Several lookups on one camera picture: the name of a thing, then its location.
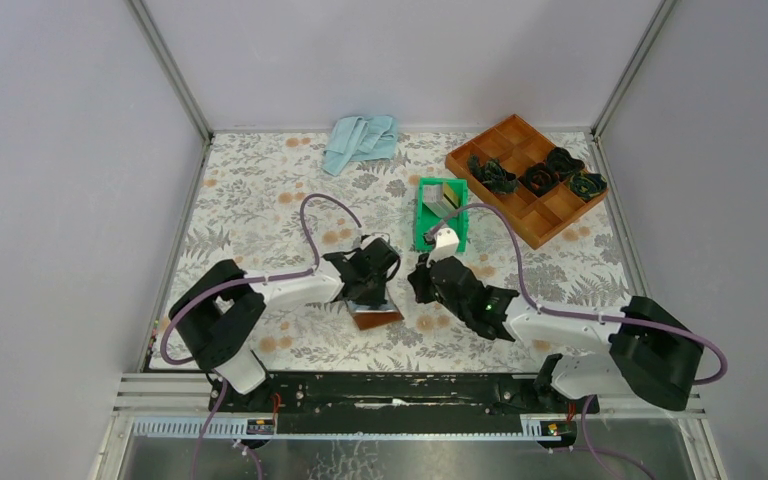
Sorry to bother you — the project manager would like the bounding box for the brown leather card holder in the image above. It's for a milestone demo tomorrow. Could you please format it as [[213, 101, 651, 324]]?
[[346, 287, 404, 331]]

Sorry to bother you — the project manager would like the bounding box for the silver credit card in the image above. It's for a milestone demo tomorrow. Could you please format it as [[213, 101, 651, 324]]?
[[422, 183, 448, 218]]

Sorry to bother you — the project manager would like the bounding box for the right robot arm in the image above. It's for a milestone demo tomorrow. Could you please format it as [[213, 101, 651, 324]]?
[[408, 256, 703, 412]]

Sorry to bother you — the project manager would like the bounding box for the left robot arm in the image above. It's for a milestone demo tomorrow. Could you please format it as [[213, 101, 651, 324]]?
[[161, 235, 401, 411]]

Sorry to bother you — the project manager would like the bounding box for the orange compartment tray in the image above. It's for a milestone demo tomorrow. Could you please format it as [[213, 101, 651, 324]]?
[[445, 114, 609, 249]]

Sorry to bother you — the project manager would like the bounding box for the floral table mat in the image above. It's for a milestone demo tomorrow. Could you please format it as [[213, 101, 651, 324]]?
[[162, 132, 636, 372]]

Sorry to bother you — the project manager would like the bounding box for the light blue cloth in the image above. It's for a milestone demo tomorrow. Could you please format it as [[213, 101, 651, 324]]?
[[322, 115, 399, 176]]

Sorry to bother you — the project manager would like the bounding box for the dark rolled sock left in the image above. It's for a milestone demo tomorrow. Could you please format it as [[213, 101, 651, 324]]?
[[466, 155, 518, 195]]

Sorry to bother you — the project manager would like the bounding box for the dark rolled sock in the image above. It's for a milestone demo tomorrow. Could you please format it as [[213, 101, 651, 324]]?
[[519, 163, 559, 197], [565, 171, 608, 202], [466, 155, 518, 195], [544, 147, 585, 182]]

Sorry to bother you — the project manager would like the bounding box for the dark rolled sock middle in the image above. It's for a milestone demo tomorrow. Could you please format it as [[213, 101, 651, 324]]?
[[519, 163, 559, 197]]

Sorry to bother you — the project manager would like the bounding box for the dark rolled sock right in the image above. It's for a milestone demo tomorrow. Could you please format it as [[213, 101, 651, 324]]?
[[565, 171, 608, 202]]

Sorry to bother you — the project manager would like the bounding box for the dark rolled sock top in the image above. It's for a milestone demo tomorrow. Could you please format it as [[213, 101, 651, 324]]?
[[544, 147, 585, 182]]

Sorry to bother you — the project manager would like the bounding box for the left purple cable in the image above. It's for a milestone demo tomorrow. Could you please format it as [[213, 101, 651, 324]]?
[[158, 193, 365, 367]]

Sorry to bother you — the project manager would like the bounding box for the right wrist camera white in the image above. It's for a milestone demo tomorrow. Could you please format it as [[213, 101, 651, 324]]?
[[424, 227, 460, 261]]

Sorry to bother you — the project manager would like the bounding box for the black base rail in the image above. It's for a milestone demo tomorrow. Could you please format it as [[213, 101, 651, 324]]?
[[208, 371, 599, 437]]

